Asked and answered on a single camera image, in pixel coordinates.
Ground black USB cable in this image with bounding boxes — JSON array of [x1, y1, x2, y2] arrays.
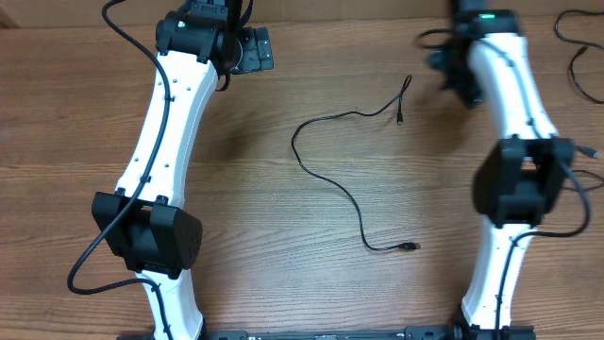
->
[[290, 73, 422, 253]]

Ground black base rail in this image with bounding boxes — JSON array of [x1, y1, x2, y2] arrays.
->
[[207, 323, 537, 340]]

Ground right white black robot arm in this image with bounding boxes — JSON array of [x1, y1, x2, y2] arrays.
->
[[428, 1, 575, 339]]

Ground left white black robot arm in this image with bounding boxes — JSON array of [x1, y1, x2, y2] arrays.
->
[[92, 1, 274, 339]]

